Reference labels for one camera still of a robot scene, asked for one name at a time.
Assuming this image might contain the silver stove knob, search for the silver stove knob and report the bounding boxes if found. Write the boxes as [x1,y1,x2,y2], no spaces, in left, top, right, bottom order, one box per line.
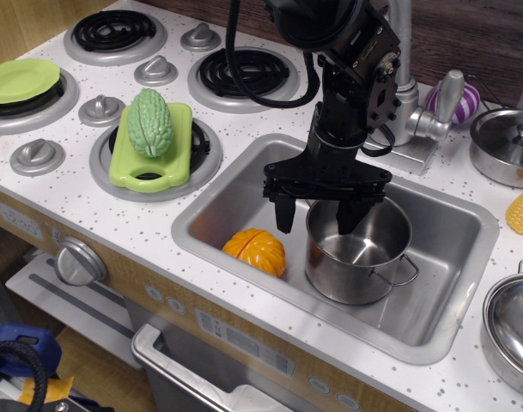
[180,22,221,52]
[134,55,179,87]
[78,94,125,127]
[9,139,65,177]

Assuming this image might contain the silver stove knob middle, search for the silver stove knob middle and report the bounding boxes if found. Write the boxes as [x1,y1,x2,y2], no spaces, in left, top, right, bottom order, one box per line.
[134,55,179,87]

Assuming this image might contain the steel pot with lid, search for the steel pot with lid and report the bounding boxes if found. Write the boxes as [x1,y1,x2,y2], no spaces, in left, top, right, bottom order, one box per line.
[470,109,523,189]

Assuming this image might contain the back left stove burner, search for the back left stove burner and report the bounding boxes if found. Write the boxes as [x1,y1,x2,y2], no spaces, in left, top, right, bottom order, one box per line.
[64,9,167,67]

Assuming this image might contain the green toy plate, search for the green toy plate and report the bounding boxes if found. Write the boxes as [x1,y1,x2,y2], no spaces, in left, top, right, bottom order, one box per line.
[0,58,60,105]

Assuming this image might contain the orange toy pumpkin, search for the orange toy pumpkin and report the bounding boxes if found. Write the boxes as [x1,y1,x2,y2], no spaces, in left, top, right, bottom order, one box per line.
[222,228,287,277]

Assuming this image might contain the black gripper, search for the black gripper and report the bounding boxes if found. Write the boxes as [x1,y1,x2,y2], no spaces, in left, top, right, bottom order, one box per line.
[263,140,392,235]

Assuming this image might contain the silver dishwasher door handle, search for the silver dishwasher door handle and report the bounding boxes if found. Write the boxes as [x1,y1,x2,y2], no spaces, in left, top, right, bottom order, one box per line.
[130,323,245,412]

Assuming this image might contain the silver stove knob lower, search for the silver stove knob lower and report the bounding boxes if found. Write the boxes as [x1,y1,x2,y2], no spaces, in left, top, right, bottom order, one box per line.
[78,94,125,127]

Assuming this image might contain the green toy bitter melon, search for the green toy bitter melon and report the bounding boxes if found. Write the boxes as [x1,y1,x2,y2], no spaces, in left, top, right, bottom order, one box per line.
[127,88,173,158]

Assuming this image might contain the silver stove knob bottom left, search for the silver stove knob bottom left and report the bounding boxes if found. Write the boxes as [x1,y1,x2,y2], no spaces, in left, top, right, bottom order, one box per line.
[9,139,65,177]

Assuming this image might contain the silver oven dial knob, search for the silver oven dial knob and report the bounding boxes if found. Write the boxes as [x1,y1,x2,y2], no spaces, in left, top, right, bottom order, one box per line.
[54,236,108,287]

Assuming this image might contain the black braided cable bottom left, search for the black braided cable bottom left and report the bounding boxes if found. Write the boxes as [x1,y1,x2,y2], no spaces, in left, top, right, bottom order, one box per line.
[0,341,50,407]

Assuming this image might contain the silver toy sink basin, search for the silver toy sink basin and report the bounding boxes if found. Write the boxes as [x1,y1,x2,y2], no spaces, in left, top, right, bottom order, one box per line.
[172,134,499,365]

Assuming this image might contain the blue clamp tool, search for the blue clamp tool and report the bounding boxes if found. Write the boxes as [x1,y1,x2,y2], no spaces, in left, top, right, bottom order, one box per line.
[0,322,62,378]

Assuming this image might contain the steel pan lower right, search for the steel pan lower right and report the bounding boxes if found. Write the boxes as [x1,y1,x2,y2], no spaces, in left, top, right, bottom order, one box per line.
[480,259,523,394]

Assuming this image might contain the purple striped toy egg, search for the purple striped toy egg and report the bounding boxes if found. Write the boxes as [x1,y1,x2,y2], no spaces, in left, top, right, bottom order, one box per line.
[424,82,480,125]

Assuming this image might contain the front right stove burner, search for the front right stove burner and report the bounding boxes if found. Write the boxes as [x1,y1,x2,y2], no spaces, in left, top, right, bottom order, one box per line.
[89,118,222,203]

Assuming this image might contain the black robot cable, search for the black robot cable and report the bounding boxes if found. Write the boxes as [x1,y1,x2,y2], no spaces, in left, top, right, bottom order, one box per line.
[224,0,322,109]

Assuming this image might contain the silver stove knob top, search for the silver stove knob top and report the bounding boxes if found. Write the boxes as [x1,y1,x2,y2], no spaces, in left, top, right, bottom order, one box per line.
[180,22,221,52]

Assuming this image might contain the front left stove burner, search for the front left stove burner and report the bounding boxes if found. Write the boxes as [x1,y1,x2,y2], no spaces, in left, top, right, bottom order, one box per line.
[0,69,79,136]

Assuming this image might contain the green toy cutting board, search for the green toy cutting board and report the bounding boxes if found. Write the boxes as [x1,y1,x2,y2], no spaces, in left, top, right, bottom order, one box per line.
[109,103,192,193]

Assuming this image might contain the silver toy faucet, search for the silver toy faucet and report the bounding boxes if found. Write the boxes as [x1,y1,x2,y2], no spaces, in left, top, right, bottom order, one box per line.
[374,0,465,176]

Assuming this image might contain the stove burner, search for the stove burner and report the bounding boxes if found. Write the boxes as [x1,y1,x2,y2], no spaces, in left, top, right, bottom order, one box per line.
[187,47,300,114]
[0,69,79,136]
[89,118,222,203]
[64,9,167,67]

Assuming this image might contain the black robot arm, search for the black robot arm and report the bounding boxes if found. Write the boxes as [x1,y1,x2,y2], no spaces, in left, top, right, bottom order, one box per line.
[263,1,401,234]

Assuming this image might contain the stainless steel pot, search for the stainless steel pot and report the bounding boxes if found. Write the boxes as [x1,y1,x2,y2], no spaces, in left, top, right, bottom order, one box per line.
[305,198,419,305]

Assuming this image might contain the back right stove burner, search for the back right stove burner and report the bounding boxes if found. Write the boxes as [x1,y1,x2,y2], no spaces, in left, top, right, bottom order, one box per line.
[187,47,300,114]

